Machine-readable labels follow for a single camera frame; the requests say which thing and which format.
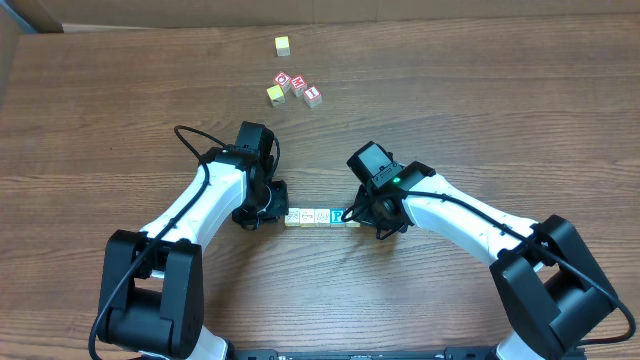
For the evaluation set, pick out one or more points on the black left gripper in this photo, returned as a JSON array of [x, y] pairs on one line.
[[276, 201]]

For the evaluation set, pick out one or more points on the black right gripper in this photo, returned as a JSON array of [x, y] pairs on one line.
[[364, 210]]

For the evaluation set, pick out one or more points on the wooden block with K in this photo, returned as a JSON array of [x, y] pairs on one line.
[[292, 219]]

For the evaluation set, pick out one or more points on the wooden block with turtle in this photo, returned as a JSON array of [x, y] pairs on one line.
[[352, 224]]

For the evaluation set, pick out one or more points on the wooden block with umbrella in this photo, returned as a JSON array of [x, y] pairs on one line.
[[307, 217]]

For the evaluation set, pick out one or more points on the wooden block blue letter P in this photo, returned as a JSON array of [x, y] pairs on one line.
[[336, 215]]

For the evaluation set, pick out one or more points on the wooden block with pretzel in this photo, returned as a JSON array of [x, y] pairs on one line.
[[322, 217]]

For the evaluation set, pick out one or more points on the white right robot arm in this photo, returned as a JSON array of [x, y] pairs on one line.
[[552, 289]]

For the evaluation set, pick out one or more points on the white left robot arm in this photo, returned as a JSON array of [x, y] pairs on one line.
[[152, 296]]

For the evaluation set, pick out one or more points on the wooden block yellow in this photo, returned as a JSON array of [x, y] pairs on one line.
[[282, 46], [276, 95]]

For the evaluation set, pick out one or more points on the wooden block red letter I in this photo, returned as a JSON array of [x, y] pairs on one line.
[[312, 96]]

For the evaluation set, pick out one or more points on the wooden block red letter M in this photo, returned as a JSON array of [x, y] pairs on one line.
[[298, 85]]

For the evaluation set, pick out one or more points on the wooden block red letter C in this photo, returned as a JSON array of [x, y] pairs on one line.
[[283, 80]]

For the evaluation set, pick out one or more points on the far wooden block yellow top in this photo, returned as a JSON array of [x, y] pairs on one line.
[[282, 46]]

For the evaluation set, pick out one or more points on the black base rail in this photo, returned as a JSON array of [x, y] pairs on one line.
[[451, 353]]

